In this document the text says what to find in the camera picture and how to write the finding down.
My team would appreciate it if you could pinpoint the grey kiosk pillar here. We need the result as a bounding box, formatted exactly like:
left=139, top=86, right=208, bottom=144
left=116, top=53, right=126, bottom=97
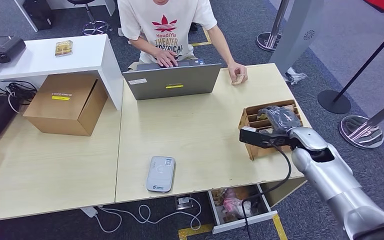
left=269, top=0, right=323, bottom=75

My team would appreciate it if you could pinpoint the black computer tower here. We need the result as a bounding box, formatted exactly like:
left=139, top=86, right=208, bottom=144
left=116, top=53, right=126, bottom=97
left=22, top=0, right=55, bottom=32

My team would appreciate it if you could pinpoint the person's right hand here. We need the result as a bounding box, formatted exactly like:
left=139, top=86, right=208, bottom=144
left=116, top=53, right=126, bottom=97
left=152, top=48, right=180, bottom=69

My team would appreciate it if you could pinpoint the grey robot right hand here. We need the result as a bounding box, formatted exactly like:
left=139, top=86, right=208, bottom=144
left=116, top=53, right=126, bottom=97
left=257, top=105, right=303, bottom=135

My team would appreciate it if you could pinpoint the crumpled clear plastic bag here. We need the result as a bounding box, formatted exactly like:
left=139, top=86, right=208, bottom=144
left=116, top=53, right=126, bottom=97
left=282, top=67, right=308, bottom=85

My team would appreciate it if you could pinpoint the wooden card organizer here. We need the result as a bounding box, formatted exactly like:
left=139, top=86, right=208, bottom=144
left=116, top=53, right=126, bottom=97
left=238, top=99, right=304, bottom=162

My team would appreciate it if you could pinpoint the tan ID card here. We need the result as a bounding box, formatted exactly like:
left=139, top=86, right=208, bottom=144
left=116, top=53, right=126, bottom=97
left=231, top=73, right=247, bottom=86

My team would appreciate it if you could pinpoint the person's left hand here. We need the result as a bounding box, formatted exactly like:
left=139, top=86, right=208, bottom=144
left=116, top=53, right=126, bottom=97
left=227, top=61, right=249, bottom=84

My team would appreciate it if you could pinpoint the black stanchion post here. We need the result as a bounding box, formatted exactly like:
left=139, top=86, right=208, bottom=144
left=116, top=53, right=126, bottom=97
left=317, top=18, right=384, bottom=115

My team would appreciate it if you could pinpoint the yellow card pack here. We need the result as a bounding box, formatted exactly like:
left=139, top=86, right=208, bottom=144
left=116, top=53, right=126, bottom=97
left=54, top=40, right=74, bottom=58

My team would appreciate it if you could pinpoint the pink plastic bag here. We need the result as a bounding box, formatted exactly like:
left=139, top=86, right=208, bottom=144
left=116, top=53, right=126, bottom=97
left=222, top=188, right=253, bottom=218

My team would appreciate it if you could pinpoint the black cable bundle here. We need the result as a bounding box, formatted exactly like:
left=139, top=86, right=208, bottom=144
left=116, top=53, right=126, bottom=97
left=0, top=80, right=39, bottom=114

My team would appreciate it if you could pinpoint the white power cable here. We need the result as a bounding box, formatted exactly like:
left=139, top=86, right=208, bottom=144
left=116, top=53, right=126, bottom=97
left=94, top=197, right=202, bottom=234

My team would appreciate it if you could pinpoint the black chrome stool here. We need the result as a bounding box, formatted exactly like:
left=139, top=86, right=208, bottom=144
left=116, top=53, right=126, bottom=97
left=67, top=0, right=113, bottom=36

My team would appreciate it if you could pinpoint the white desk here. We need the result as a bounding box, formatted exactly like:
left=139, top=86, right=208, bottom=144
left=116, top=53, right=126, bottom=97
left=13, top=0, right=117, bottom=33

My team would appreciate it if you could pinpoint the white open drawer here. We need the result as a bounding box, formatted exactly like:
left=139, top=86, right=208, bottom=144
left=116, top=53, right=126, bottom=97
left=207, top=184, right=278, bottom=235

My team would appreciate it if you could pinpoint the chrome stanchion post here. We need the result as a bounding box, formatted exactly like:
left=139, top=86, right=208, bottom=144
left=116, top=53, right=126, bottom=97
left=256, top=0, right=291, bottom=52
left=339, top=92, right=384, bottom=150

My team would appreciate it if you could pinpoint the white power adapter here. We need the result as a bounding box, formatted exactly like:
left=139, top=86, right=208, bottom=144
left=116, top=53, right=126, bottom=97
left=80, top=206, right=98, bottom=219

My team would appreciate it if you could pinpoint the metal floor socket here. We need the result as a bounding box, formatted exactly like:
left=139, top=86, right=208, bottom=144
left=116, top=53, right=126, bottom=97
left=174, top=195, right=194, bottom=211

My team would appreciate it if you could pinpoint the white desk shelf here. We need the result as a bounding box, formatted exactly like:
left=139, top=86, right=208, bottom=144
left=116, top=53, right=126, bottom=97
left=0, top=34, right=125, bottom=111

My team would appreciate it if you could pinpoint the brown cardboard box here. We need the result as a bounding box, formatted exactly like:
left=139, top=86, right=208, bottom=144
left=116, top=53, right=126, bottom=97
left=23, top=74, right=109, bottom=137

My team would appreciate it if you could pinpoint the black camera cable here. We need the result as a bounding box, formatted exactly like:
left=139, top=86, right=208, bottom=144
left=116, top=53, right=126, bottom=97
left=240, top=142, right=293, bottom=240

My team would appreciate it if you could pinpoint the grey card reader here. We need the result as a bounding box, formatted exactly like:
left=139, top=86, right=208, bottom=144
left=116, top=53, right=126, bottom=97
left=145, top=155, right=176, bottom=194

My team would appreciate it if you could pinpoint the grey laptop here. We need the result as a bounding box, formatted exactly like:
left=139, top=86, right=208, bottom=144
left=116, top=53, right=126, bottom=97
left=122, top=59, right=222, bottom=101

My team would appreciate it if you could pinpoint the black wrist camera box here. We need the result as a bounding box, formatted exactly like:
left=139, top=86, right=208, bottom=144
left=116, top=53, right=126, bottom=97
left=238, top=126, right=294, bottom=150

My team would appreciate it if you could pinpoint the black controller device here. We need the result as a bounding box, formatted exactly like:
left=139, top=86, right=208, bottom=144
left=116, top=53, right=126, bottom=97
left=0, top=35, right=27, bottom=69

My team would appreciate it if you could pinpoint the person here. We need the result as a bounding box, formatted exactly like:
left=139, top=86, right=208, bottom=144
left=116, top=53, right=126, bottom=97
left=117, top=0, right=249, bottom=86

